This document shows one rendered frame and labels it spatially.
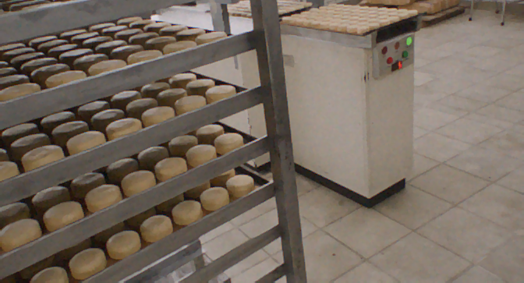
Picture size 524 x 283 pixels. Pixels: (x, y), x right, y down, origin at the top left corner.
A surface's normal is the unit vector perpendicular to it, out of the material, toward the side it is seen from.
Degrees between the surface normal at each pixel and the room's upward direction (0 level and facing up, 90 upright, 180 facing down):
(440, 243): 0
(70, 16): 90
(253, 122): 90
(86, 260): 0
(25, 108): 90
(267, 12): 90
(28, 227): 0
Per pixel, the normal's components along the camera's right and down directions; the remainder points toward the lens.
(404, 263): -0.13, -0.90
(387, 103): 0.58, 0.27
